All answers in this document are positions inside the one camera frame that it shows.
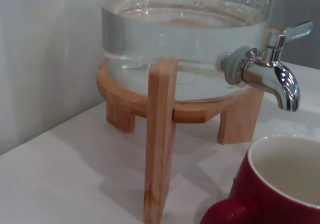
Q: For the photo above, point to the glass water dispenser jar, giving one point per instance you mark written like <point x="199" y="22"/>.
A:
<point x="175" y="46"/>

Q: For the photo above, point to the chrome dispenser faucet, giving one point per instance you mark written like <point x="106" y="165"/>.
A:
<point x="272" y="76"/>

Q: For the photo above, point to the red ceramic cup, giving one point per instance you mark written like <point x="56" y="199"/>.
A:
<point x="240" y="191"/>

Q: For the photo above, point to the wooden dispenser stand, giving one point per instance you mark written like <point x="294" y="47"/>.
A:
<point x="160" y="133"/>

